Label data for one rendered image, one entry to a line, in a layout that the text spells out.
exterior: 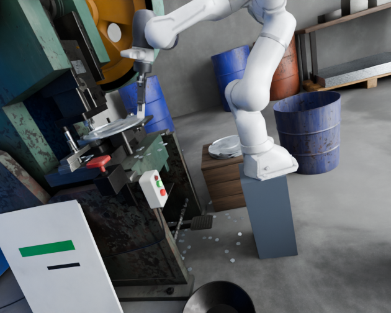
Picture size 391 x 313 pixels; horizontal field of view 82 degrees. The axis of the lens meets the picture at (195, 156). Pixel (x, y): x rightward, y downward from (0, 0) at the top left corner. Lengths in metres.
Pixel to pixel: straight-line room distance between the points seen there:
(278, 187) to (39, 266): 1.15
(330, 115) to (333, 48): 2.92
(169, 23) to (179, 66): 3.48
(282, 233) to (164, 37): 0.94
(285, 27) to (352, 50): 3.71
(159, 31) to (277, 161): 0.64
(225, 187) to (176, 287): 0.62
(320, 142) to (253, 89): 0.96
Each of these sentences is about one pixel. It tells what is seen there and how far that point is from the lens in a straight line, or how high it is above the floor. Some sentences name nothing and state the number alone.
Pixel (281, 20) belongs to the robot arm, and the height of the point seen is 0.99.
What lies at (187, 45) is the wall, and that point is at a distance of 4.30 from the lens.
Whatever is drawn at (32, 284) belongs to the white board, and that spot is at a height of 0.22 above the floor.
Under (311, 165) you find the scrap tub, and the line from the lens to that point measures 1.73.
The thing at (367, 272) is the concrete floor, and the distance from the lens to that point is 1.24.
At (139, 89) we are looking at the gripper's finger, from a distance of 0.99.
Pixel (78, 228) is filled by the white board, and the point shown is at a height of 0.46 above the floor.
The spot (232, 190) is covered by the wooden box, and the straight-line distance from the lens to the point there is 1.46.
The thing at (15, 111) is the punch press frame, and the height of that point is 0.98.
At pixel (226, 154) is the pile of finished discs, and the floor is 0.37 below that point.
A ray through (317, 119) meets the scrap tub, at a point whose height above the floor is 0.41.
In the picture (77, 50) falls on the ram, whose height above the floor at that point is 1.13.
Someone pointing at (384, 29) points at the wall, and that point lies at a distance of 4.74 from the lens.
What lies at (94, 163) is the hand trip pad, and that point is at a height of 0.76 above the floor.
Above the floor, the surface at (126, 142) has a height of 0.71.
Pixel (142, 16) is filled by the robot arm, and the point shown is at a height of 1.15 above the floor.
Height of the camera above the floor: 0.97
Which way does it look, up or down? 23 degrees down
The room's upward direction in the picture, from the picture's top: 18 degrees counter-clockwise
